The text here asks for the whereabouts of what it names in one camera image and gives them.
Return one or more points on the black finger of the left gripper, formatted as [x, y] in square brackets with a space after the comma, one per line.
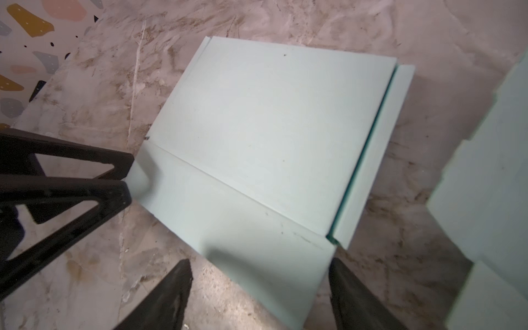
[111, 196]

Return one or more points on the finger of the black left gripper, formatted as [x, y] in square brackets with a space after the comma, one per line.
[18, 157]

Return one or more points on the mint paper box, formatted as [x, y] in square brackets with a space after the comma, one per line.
[480, 203]
[263, 157]

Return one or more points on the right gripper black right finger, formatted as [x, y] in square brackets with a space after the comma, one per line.
[353, 305]

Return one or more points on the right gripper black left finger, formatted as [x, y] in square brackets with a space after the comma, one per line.
[164, 307]

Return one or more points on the flat mint paper box blank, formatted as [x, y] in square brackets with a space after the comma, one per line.
[480, 203]

